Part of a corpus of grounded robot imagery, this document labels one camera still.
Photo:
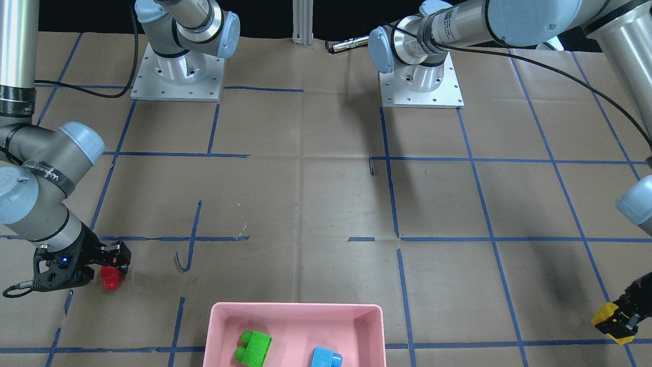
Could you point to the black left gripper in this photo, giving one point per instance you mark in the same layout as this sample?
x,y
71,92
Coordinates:
x,y
641,293

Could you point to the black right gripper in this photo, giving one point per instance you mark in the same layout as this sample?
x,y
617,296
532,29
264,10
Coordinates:
x,y
89,248

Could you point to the yellow toy block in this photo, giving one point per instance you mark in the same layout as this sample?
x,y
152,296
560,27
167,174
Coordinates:
x,y
612,321

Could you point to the red toy block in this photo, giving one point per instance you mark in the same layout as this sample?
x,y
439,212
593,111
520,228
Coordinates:
x,y
111,278

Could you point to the green toy block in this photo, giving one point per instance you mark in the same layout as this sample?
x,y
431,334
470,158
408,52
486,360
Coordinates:
x,y
253,349

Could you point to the blue toy block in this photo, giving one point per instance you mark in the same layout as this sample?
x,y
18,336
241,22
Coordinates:
x,y
323,357

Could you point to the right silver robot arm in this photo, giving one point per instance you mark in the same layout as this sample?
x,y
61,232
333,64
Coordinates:
x,y
44,166

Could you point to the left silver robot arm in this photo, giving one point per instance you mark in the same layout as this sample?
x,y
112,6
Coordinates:
x,y
413,53

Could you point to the pink plastic box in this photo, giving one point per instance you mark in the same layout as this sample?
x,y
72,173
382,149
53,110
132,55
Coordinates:
x,y
355,331

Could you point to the black wrist camera, right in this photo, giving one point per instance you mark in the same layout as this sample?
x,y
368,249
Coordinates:
x,y
60,270

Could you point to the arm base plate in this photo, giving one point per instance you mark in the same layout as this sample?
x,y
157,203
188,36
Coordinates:
x,y
423,87
190,77

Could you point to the aluminium frame post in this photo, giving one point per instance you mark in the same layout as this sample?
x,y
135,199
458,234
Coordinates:
x,y
302,33

